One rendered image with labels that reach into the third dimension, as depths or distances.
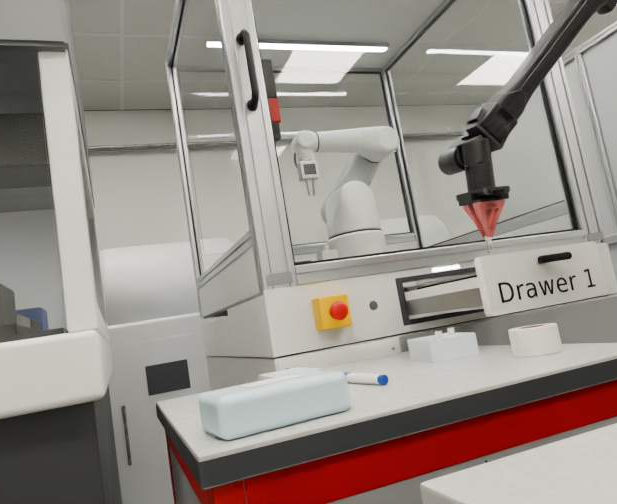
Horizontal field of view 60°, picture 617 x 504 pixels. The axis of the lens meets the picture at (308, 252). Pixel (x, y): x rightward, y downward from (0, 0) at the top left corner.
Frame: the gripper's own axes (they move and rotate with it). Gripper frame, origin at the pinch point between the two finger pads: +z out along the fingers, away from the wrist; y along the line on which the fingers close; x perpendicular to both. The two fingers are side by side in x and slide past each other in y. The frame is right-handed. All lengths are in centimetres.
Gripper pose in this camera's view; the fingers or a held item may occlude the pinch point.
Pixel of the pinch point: (487, 233)
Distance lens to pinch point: 118.5
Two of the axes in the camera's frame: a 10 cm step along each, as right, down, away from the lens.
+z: 1.3, 9.9, -0.2
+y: -3.2, 0.6, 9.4
